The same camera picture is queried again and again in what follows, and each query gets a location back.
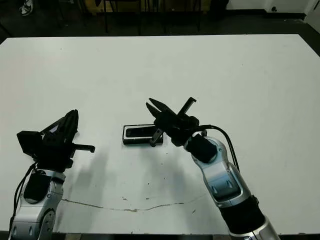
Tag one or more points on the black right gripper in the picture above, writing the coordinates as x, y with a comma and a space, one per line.
177, 127

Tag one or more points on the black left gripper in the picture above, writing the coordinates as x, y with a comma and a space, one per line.
55, 155

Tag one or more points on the black slim camera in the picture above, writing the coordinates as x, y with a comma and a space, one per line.
140, 132

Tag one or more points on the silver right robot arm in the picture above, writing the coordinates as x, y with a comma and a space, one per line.
225, 180

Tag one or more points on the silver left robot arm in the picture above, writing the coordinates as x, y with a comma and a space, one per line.
32, 212

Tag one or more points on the black box with white insert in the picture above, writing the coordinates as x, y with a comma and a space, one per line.
136, 141

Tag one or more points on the black bin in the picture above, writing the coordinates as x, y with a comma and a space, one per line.
220, 4

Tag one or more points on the white sneaker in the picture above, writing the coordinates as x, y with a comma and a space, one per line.
27, 8

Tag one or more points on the small black floor knob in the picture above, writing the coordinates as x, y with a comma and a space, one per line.
274, 9

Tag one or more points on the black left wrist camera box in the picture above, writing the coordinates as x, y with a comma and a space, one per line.
28, 142

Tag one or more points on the black metal chair frame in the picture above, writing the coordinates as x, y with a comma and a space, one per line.
107, 25

